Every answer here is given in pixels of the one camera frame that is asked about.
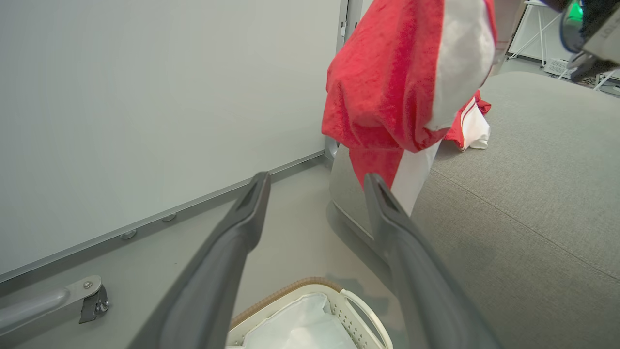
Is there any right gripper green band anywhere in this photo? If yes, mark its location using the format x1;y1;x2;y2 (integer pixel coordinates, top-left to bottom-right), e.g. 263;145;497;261
540;0;620;54

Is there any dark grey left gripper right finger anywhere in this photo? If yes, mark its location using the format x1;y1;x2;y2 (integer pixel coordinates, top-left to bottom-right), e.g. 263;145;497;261
364;173;502;349

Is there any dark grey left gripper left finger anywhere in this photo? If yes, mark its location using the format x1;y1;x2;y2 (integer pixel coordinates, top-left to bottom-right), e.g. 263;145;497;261
127;172;271;349

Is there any red and white terry garment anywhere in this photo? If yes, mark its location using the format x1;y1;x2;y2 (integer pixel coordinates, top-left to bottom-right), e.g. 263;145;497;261
321;0;497;217

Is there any white box on floor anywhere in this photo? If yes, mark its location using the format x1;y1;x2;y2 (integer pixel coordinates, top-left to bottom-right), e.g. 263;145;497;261
542;58;578;79

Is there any white laundry basket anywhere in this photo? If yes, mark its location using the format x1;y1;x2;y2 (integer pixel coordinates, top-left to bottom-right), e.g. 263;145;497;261
225;276;394;349

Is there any white fabric basket liner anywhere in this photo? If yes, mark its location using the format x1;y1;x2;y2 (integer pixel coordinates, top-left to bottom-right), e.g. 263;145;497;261
241;292;358;349

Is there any small black metal caster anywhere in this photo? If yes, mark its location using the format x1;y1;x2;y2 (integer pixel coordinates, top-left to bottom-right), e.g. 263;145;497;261
79;285;110;325

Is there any grey fabric covered table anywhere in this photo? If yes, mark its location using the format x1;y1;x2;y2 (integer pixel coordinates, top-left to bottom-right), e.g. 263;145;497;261
329;72;620;349

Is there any grey metal partition support leg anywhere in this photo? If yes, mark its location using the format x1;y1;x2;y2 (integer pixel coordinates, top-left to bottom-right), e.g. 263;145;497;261
0;275;103;336

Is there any white metal table frame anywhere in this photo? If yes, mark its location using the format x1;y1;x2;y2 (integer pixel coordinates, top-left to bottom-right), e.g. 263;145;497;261
509;0;565;67

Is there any white plastic basket handle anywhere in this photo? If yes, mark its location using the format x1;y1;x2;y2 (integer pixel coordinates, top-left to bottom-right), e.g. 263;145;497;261
341;289;394;349

